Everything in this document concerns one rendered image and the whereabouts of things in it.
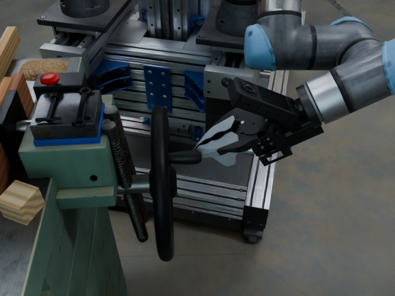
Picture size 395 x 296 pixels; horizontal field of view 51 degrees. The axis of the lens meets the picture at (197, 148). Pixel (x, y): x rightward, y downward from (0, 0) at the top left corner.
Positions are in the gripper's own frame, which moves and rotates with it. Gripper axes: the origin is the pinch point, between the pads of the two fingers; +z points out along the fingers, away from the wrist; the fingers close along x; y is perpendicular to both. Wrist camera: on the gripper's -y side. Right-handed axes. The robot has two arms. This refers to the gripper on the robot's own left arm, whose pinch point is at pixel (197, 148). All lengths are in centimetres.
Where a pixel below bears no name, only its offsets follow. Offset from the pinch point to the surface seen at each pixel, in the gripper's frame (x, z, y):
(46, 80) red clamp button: 5.8, 14.6, -21.5
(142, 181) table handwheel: 0.7, 13.2, 2.4
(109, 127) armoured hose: -0.3, 9.0, -12.1
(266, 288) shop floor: 19, 24, 92
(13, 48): 36, 34, -20
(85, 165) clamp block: -3.8, 15.1, -10.2
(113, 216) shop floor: 55, 74, 63
